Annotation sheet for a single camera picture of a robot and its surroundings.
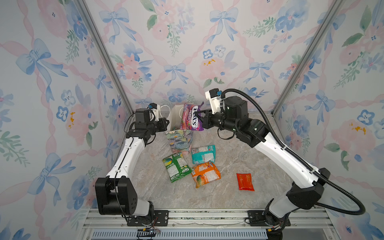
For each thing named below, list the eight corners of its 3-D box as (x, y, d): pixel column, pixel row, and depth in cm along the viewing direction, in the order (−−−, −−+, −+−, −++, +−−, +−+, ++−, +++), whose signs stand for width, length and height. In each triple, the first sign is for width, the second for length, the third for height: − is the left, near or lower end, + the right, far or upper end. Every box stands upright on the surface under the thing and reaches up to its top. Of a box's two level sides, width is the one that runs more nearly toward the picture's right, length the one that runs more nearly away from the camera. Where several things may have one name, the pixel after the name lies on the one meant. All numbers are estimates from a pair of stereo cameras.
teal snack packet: (191, 164, 94) (191, 161, 91) (191, 148, 102) (191, 145, 98) (215, 164, 94) (216, 161, 91) (214, 148, 102) (214, 145, 99)
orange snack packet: (196, 188, 85) (196, 186, 83) (189, 170, 92) (189, 168, 89) (221, 178, 89) (222, 176, 86) (213, 162, 96) (213, 159, 93)
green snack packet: (171, 183, 87) (171, 181, 85) (162, 161, 95) (161, 159, 93) (192, 173, 91) (192, 171, 88) (181, 153, 99) (181, 150, 97)
